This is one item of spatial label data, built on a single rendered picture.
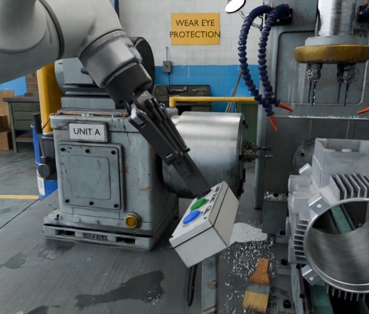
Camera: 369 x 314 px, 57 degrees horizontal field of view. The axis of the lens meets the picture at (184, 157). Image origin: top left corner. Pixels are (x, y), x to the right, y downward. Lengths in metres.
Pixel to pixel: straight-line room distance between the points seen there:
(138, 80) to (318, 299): 0.46
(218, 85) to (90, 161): 5.21
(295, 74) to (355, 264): 0.65
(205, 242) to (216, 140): 0.42
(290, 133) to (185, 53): 5.09
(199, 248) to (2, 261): 0.65
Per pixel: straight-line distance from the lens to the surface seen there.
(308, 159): 1.06
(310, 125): 1.05
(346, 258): 0.72
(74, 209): 1.02
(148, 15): 6.18
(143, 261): 0.93
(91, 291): 0.84
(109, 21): 0.59
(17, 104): 5.88
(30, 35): 0.50
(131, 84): 0.56
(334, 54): 0.89
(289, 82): 1.16
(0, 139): 6.38
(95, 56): 0.58
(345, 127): 1.06
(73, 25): 0.57
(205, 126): 0.88
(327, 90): 1.17
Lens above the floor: 1.28
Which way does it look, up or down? 14 degrees down
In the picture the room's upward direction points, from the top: straight up
